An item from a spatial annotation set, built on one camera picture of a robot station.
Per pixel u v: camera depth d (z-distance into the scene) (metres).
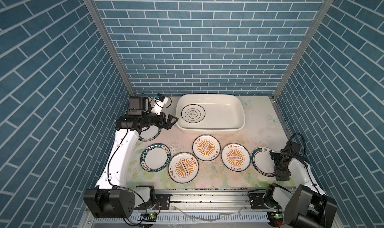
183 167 0.85
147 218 0.72
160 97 0.63
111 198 0.37
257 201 0.74
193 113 1.10
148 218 0.72
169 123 0.64
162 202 0.74
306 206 0.42
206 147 0.93
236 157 0.89
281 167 0.69
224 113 1.11
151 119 0.61
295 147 0.68
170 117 0.65
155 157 0.89
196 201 0.75
